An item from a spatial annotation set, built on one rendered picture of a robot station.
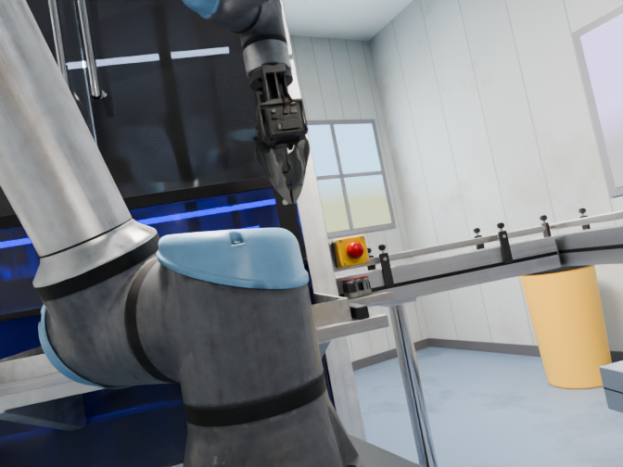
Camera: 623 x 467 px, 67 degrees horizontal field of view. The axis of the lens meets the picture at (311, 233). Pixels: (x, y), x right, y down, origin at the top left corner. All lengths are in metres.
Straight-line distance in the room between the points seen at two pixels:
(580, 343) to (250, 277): 2.92
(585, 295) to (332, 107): 2.77
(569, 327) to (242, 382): 2.88
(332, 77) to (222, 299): 4.56
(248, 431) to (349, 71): 4.74
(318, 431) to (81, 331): 0.22
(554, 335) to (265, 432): 2.89
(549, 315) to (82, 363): 2.88
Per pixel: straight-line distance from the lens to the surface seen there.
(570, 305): 3.13
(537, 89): 3.80
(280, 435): 0.37
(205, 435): 0.38
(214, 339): 0.35
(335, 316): 0.77
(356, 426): 1.21
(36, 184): 0.45
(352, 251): 1.13
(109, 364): 0.46
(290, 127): 0.74
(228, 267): 0.35
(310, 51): 4.86
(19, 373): 0.94
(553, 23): 3.80
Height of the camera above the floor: 0.97
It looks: 4 degrees up
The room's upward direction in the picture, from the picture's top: 11 degrees counter-clockwise
